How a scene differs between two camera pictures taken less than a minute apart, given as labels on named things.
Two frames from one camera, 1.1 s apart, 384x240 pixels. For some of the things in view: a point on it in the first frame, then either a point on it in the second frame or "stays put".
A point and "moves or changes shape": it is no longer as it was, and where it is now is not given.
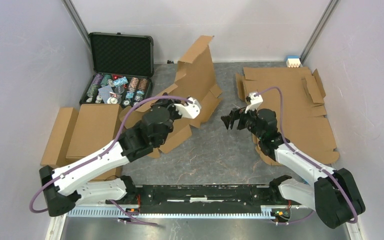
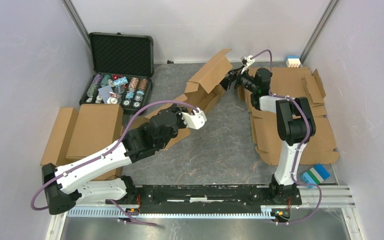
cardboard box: [196, 83] moves or changes shape
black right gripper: [234, 115] -> [232, 75]
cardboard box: [55, 152] stays put
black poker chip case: [123, 66] stays put
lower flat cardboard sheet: [306, 128] stays put
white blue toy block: [293, 61] stays put
